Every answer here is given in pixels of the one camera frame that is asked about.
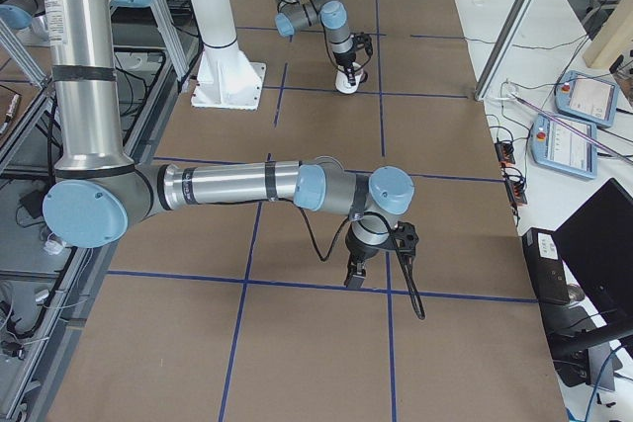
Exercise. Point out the brown paper table cover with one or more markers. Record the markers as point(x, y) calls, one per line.
point(240, 314)

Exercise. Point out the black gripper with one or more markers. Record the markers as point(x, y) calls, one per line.
point(342, 60)
point(360, 250)

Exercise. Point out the teach pendant with red button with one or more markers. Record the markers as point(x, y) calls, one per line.
point(587, 98)

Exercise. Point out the metal stick with green tip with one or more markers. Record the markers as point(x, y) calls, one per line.
point(552, 118)

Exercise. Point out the aluminium frame rail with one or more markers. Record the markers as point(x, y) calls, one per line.
point(45, 299)

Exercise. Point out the black laptop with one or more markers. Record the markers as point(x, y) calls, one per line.
point(581, 274)

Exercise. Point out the wooden beam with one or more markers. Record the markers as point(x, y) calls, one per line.
point(613, 38)

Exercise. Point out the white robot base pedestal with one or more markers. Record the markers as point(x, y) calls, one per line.
point(226, 78)

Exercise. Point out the aluminium frame post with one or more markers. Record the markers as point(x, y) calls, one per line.
point(502, 46)

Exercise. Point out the white mug with black handle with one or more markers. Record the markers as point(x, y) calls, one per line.
point(344, 86)

